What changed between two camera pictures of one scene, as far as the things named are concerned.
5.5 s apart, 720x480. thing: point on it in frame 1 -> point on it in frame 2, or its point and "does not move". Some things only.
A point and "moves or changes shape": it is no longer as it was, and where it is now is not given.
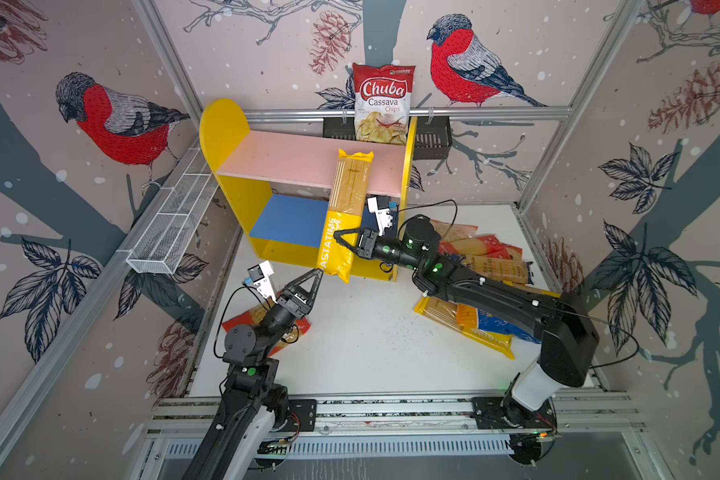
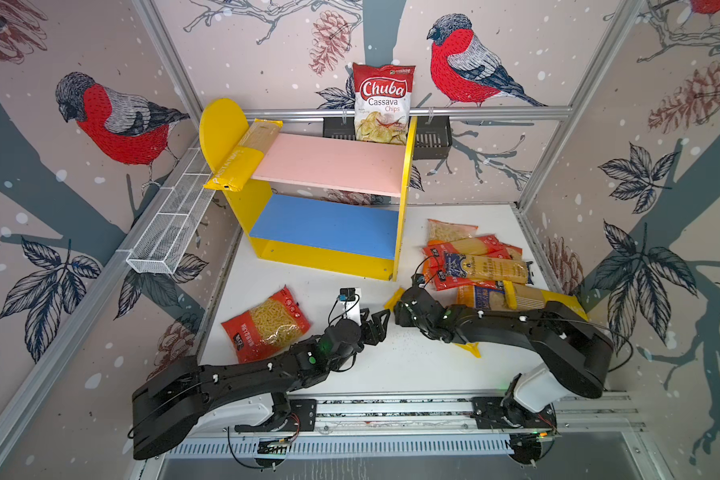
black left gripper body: [290, 308] -> [369, 337]
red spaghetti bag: [485, 245] does not move
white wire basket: [162, 246] does not move
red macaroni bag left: [253, 317] does not move
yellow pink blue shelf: [278, 184] does not move
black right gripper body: [387, 252] -> [403, 319]
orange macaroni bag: [455, 232] does not move
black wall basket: [432, 135] does not move
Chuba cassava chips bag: [382, 96] does not move
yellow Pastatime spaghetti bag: [445, 312] moves or changes shape
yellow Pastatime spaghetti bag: [346, 206] -> [246, 157]
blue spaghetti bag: [511, 269] does not move
